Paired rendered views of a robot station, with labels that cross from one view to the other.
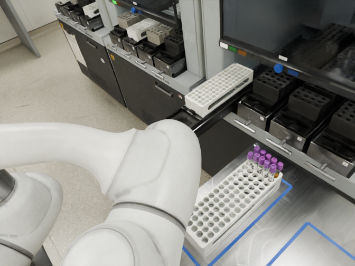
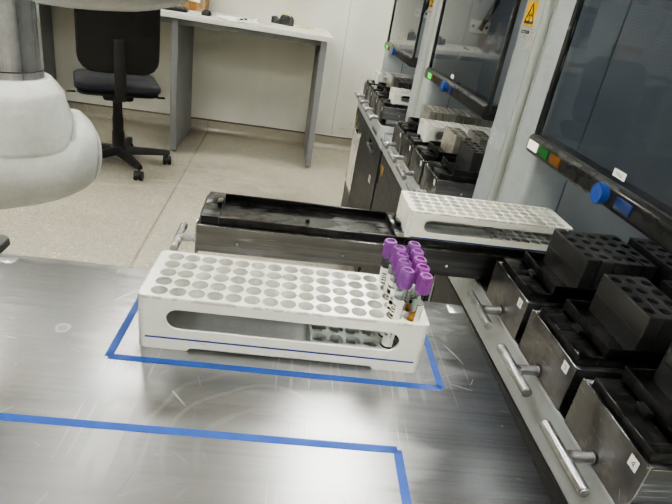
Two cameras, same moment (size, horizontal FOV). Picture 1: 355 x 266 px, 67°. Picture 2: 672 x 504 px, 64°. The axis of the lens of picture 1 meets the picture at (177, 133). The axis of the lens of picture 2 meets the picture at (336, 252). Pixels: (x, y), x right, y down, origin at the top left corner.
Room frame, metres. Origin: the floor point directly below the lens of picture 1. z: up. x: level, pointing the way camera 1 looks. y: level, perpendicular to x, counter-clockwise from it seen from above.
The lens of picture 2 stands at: (-0.09, -0.36, 1.18)
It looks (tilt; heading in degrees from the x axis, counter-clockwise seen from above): 26 degrees down; 25
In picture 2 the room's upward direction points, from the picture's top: 10 degrees clockwise
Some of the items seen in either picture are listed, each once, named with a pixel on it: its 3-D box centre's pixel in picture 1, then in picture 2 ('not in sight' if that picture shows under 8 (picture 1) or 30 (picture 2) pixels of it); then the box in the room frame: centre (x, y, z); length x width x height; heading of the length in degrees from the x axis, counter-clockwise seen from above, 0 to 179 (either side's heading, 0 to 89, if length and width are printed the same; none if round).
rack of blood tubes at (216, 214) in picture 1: (231, 201); (286, 309); (0.35, -0.11, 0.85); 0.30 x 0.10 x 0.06; 121
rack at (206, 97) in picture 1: (220, 89); (480, 224); (0.85, -0.20, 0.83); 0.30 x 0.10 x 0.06; 123
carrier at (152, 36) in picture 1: (154, 37); (451, 142); (1.37, 0.03, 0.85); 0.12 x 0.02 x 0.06; 34
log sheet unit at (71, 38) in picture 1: (74, 48); (350, 157); (2.31, 0.76, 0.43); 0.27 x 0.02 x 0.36; 33
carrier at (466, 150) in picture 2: (173, 46); (467, 158); (1.24, -0.06, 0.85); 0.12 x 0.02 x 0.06; 34
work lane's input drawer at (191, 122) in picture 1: (188, 122); (379, 241); (0.75, -0.05, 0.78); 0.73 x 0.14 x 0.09; 123
